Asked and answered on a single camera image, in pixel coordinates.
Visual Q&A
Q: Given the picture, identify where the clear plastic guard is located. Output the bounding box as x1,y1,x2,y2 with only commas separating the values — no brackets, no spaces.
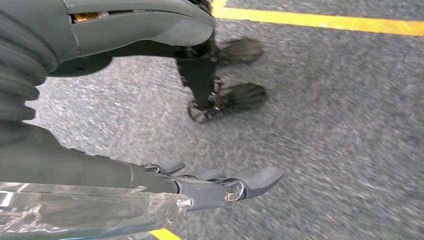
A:
0,181,193,240

